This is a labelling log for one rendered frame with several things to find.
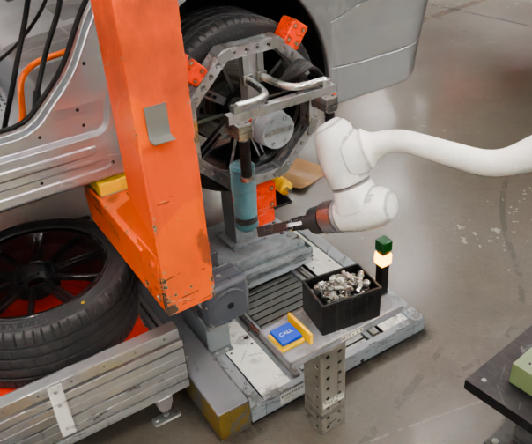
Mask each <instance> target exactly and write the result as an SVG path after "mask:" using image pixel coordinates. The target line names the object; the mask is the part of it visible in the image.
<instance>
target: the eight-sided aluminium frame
mask: <svg viewBox="0 0 532 444"><path fill-rule="evenodd" d="M284 42H285V40H284V39H282V38H281V37H280V36H278V35H276V34H274V33H271V32H268V33H262V34H258V35H255V36H251V37H247V38H244V39H240V40H236V41H230V42H227V43H223V44H221V43H220V44H218V45H216V46H213V47H212V49H211V51H210V52H208V55H207V56H206V58H205V59H204V61H203V63H202V64H201V65H202V66H203V67H204V68H206V69H207V70H208V72H207V73H206V75H205V76H204V78H203V80H202V81H201V83H200V84H199V86H198V87H194V86H192V85H191V84H188V88H189V95H190V102H191V109H192V116H193V123H194V131H195V138H196V151H197V158H198V165H199V172H200V173H201V174H204V175H205V176H207V177H209V178H211V179H212V180H213V181H215V182H217V183H219V184H221V185H222V186H224V187H226V188H228V189H229V190H232V189H231V176H230V175H228V174H226V173H224V172H223V171H221V170H219V169H218V168H216V167H214V166H213V165H211V164H210V163H208V162H206V161H205V160H203V159H202V156H201V149H200V142H199V135H198V127H197V119H196V108H197V107H198V105H199V104H200V102H201V101H202V99H203V97H204V96H205V94H206V93H207V92H208V90H209V89H210V87H211V85H212V84H213V82H214V81H215V79H216V78H217V76H218V74H219V72H220V71H221V70H222V69H223V67H224V66H225V64H226V62H227V61H230V60H233V59H237V58H240V57H242V56H245V55H249V56H250V55H253V54H256V52H260V51H267V50H270V49H273V50H274V51H275V52H276V53H278V54H279V55H280V56H281V57H282V58H284V59H285V60H286V61H287V62H288V63H289V64H291V63H292V62H293V61H294V60H296V59H305V58H304V57H303V56H302V55H300V54H299V53H298V52H297V51H296V50H295V49H294V48H292V47H291V46H289V45H287V44H286V43H284ZM244 49H245V50H244ZM305 60H306V59H305ZM309 73H310V72H309V71H307V72H305V73H304V74H302V75H301V76H299V82H306V81H309V79H307V74H309ZM318 120H319V119H318V108H316V107H313V106H312V105H311V100H309V101H306V102H303V103H300V121H299V123H298V124H297V126H296V127H295V129H294V130H293V133H292V137H291V139H290V140H289V142H288V143H287V144H286V145H284V146H283V147H282V148H281V150H280V151H279V153H278V154H277V156H276V157H275V158H274V160H272V161H271V162H269V163H266V164H263V165H260V166H257V167H255V180H256V185H257V184H260V183H263V182H266V181H269V180H272V179H275V178H277V177H281V176H282V175H285V174H286V172H287V171H288V170H289V169H290V167H291V165H292V163H293V162H294V160H295V159H296V158H297V157H298V155H299V153H300V152H301V150H302V149H303V147H304V146H305V144H306V143H307V141H308V139H309V138H310V137H311V136H312V134H313V133H314V132H315V129H316V128H317V126H318Z"/></svg>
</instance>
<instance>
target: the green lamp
mask: <svg viewBox="0 0 532 444"><path fill-rule="evenodd" d="M392 247H393V241H392V240H391V239H389V237H387V236H386V235H383V236H381V237H380V238H378V239H376V240H375V249H376V250H377V251H379V252H380V253H381V254H383V255H384V254H386V253H387V252H390V251H392Z"/></svg>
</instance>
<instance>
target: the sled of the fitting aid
mask: <svg viewBox="0 0 532 444"><path fill-rule="evenodd" d="M291 231H292V232H293V230H291ZM295 234H296V233H295ZM296 235H297V234H296ZM311 261H313V246H311V245H310V244H309V243H308V242H306V241H305V240H304V239H302V238H301V237H300V236H299V245H298V246H295V247H293V248H289V249H287V250H285V251H283V252H281V253H278V254H276V255H273V256H271V257H269V258H266V259H264V260H262V261H260V262H258V263H254V264H252V265H250V266H247V267H246V268H244V269H241V270H240V271H242V272H243V273H244V274H245V276H246V278H247V282H248V289H249V288H252V287H254V286H256V285H259V284H261V283H263V282H265V281H268V280H270V279H272V278H275V277H277V276H279V275H281V274H284V273H286V272H287V271H289V270H293V269H295V268H297V267H299V266H301V265H303V264H305V263H309V262H311Z"/></svg>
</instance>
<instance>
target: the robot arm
mask: <svg viewBox="0 0 532 444"><path fill-rule="evenodd" d="M315 149H316V153H317V157H318V160H319V162H320V165H321V170H322V171H323V174H324V176H325V178H326V180H327V181H328V183H329V186H330V187H331V189H332V192H333V195H334V199H331V200H328V201H324V202H321V203H320V204H319V205H316V206H313V207H310V208H309V209H308V210H307V212H306V215H301V216H298V217H296V218H291V220H287V221H285V222H281V223H276V221H275V222H272V224H269V225H266V226H258V227H257V228H256V229H257V233H258V237H263V236H267V235H272V234H276V233H279V232H280V234H284V231H289V230H293V231H297V230H300V231H301V230H306V229H308V230H309V231H310V232H311V233H314V234H319V233H325V234H328V233H344V232H354V233H355V232H364V231H368V230H372V229H375V228H378V227H381V226H384V225H386V224H388V223H389V222H391V220H393V219H394V218H395V217H396V215H397V213H398V200H397V196H396V194H395V192H394V191H392V190H390V189H387V188H384V187H382V186H378V187H377V185H376V184H375V183H374V182H373V180H372V178H371V176H370V174H369V171H370V170H371V169H372V168H374V167H375V165H376V163H377V161H378V160H379V158H381V157H382V156H384V155H386V154H388V153H391V152H404V153H408V154H411V155H414V156H418V157H420V158H423V159H428V160H430V161H433V162H437V163H440V164H442V165H445V166H448V167H452V168H455V169H459V170H462V171H464V172H467V173H471V174H478V175H483V176H495V177H496V176H509V175H516V174H525V173H530V172H532V135H531V136H530V137H527V138H525V139H523V140H521V141H520V142H518V143H516V144H513V145H511V146H508V147H506V148H503V149H498V150H484V149H478V148H474V147H470V146H467V145H464V144H457V143H455V142H451V141H447V140H445V139H441V138H437V137H432V136H428V135H425V134H421V133H417V132H414V131H409V130H404V129H388V130H381V131H376V132H368V131H365V130H363V129H354V128H352V125H351V123H350V122H348V121H346V120H345V119H344V118H339V117H335V118H333V119H331V120H329V121H327V122H325V123H324V124H323V125H321V126H320V127H319V128H318V129H317V131H316V136H315Z"/></svg>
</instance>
